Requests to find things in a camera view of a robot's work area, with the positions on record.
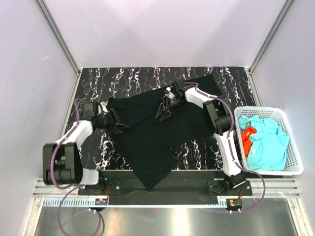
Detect black t shirt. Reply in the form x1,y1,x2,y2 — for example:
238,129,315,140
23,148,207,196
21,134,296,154
107,88,215,191

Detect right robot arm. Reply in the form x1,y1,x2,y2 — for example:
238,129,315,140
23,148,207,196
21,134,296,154
155,81,246,194

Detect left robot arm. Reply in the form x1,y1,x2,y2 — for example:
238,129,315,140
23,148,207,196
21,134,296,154
42,99,128,195

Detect black marbled table mat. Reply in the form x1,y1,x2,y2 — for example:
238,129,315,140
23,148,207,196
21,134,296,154
70,66,256,170

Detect orange t shirt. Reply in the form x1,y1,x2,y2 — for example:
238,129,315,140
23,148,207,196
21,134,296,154
241,126,256,159

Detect left connector board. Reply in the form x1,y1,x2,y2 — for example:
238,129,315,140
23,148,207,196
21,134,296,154
94,198,109,206

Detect connector board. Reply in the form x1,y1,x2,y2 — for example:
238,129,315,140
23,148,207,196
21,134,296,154
94,198,109,206
227,199,243,208

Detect white plastic laundry basket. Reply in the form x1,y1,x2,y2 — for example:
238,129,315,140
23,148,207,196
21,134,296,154
234,106,304,176

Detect teal t shirt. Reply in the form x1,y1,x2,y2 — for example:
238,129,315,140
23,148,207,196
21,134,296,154
239,115,290,171

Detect right connector board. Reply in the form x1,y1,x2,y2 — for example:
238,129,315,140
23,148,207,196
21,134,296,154
227,199,243,208

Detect left aluminium frame post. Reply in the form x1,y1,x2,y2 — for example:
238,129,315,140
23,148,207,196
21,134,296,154
35,0,81,76

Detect aluminium frame post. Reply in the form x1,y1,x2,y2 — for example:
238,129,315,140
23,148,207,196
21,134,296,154
248,0,295,74
35,0,81,76

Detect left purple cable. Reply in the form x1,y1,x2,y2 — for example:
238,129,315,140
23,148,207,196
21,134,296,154
50,98,106,235

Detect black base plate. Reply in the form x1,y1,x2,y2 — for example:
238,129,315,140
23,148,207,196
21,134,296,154
78,169,253,205

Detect white slotted cable duct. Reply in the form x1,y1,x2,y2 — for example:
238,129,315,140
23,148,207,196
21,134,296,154
43,197,228,208

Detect right aluminium frame post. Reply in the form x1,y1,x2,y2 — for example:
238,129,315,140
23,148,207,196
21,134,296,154
248,0,295,74

